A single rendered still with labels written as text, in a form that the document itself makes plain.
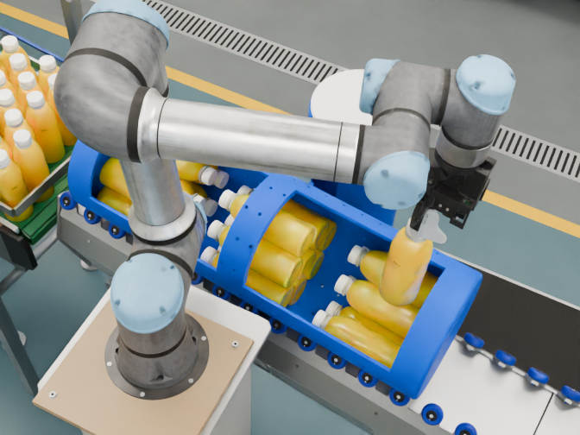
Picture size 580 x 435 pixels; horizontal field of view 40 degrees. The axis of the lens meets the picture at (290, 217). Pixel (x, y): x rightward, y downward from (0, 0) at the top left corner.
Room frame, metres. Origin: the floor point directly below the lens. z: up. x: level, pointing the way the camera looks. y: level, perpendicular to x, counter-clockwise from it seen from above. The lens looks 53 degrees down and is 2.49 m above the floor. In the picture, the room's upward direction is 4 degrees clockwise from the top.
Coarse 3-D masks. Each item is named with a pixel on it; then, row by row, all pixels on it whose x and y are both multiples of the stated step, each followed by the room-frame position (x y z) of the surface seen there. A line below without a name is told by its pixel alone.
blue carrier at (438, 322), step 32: (96, 160) 1.09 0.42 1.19; (96, 192) 1.13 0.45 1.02; (256, 192) 1.00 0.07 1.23; (288, 192) 1.01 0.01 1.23; (320, 192) 1.03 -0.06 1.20; (128, 224) 1.00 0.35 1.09; (256, 224) 0.93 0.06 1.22; (352, 224) 1.04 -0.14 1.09; (384, 224) 0.97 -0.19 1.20; (224, 256) 0.89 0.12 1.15; (448, 256) 0.91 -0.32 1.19; (224, 288) 0.88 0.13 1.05; (320, 288) 0.95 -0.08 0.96; (448, 288) 0.80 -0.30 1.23; (288, 320) 0.80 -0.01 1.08; (416, 320) 0.74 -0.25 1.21; (448, 320) 0.74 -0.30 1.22; (352, 352) 0.73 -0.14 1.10; (416, 352) 0.70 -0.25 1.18; (416, 384) 0.66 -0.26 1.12
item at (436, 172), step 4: (432, 148) 0.81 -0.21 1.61; (432, 152) 0.80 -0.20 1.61; (432, 156) 0.79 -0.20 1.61; (432, 160) 0.78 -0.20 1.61; (432, 164) 0.77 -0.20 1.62; (436, 164) 0.77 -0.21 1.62; (432, 168) 0.76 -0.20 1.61; (436, 168) 0.76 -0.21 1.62; (440, 168) 0.76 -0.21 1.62; (432, 172) 0.76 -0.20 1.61; (436, 172) 0.76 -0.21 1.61; (440, 172) 0.76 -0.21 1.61; (444, 172) 0.76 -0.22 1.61; (428, 176) 0.76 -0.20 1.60; (432, 176) 0.76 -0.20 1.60; (436, 176) 0.76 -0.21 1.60; (440, 176) 0.76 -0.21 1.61; (444, 176) 0.76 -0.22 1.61
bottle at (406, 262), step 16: (400, 240) 0.78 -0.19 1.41; (400, 256) 0.76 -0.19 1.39; (416, 256) 0.75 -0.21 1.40; (384, 272) 0.78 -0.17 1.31; (400, 272) 0.75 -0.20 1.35; (416, 272) 0.75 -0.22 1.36; (384, 288) 0.77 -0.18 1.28; (400, 288) 0.75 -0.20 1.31; (416, 288) 0.76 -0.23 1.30; (400, 304) 0.75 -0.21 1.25
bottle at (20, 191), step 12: (0, 168) 1.13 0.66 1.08; (12, 168) 1.14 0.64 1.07; (0, 180) 1.12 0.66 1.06; (12, 180) 1.13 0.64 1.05; (24, 180) 1.16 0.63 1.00; (0, 192) 1.12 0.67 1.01; (12, 192) 1.12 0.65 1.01; (24, 192) 1.14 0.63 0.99; (12, 204) 1.12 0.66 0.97; (24, 216) 1.12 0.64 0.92
